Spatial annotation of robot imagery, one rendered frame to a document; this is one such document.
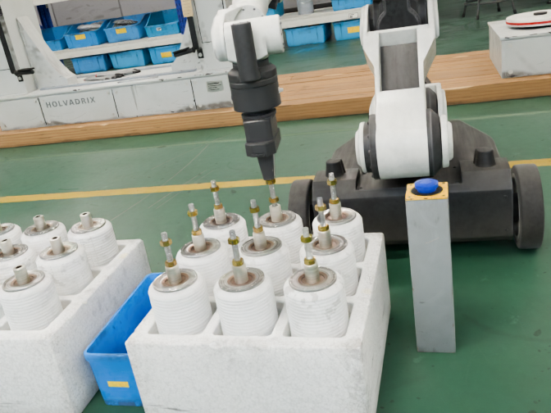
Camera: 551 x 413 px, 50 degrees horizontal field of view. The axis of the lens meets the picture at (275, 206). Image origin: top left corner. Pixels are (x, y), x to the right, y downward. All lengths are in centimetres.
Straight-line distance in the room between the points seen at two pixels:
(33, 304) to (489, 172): 99
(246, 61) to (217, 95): 209
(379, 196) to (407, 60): 31
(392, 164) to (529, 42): 176
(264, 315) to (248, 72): 40
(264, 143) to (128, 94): 227
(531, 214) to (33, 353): 105
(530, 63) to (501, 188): 159
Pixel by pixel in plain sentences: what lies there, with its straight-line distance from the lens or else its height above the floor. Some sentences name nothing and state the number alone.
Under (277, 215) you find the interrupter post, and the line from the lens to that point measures 116.
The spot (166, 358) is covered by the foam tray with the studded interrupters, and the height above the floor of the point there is 15.
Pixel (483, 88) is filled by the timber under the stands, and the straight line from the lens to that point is 288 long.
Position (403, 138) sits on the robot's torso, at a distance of 125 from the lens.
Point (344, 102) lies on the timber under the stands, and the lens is 290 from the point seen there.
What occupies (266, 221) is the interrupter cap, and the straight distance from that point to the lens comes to 117.
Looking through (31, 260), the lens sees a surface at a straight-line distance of 132.
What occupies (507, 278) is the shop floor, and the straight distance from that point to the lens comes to 142.
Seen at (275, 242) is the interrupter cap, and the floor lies 25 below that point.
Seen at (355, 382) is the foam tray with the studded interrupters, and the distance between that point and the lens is 94.
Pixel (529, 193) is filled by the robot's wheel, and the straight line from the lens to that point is 143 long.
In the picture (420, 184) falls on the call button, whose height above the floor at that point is 33.
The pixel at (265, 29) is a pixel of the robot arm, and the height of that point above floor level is 61.
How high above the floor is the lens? 71
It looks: 22 degrees down
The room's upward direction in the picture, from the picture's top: 9 degrees counter-clockwise
